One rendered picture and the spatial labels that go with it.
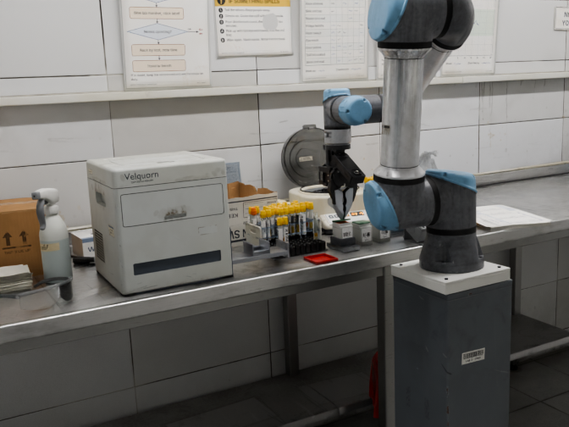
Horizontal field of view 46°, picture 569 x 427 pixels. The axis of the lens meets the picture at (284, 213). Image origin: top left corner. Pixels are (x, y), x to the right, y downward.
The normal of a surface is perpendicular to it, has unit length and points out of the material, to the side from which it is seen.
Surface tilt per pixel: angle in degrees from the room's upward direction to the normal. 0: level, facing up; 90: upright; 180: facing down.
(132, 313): 90
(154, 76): 93
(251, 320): 90
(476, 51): 93
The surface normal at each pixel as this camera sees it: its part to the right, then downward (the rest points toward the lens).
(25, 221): 0.40, 0.13
